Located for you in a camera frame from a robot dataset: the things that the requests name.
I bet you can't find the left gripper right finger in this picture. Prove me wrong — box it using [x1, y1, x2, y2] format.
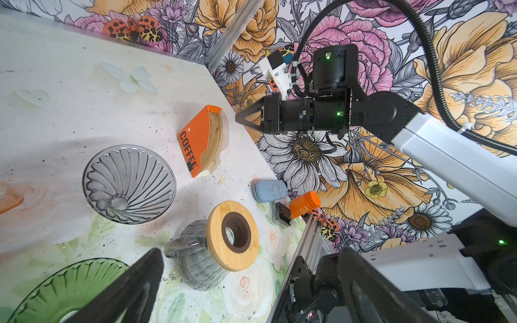
[337, 248, 436, 322]

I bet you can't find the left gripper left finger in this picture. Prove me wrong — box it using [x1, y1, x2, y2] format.
[61, 248, 164, 322]

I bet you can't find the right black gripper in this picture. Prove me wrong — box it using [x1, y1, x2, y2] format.
[235, 93, 350, 134]

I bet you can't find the orange coffee filter pack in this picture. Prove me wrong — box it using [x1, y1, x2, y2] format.
[177, 105, 228, 178]

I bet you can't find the clear grey glass carafe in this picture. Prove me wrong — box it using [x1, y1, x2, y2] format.
[164, 219, 228, 291]

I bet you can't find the clear grey glass dripper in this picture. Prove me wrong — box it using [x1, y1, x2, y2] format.
[82, 145, 176, 225]

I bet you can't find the wooden ring holder front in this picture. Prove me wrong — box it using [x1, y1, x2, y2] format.
[206, 201, 260, 272]

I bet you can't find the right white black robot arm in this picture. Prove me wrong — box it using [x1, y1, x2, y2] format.
[236, 44, 516, 294]

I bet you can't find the green glass dripper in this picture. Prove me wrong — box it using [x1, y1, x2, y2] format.
[8, 258, 129, 322]

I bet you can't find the blue grey oval sponge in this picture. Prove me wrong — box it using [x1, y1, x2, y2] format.
[252, 180, 288, 203]

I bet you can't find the small black box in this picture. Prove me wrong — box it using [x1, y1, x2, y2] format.
[272, 202, 292, 228]

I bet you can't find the orange lid bottle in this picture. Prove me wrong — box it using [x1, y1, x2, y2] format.
[289, 191, 321, 219]

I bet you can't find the orange glass carafe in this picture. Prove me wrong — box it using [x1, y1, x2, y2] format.
[0, 182, 24, 214]

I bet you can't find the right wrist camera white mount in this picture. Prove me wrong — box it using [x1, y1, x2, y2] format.
[258, 46, 294, 101]

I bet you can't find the aluminium rail frame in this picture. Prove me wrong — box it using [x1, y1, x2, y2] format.
[267, 217, 333, 322]

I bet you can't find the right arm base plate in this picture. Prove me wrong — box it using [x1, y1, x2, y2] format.
[287, 254, 345, 322]

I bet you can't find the right black corrugated cable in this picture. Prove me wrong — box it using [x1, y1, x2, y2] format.
[289, 0, 517, 157]

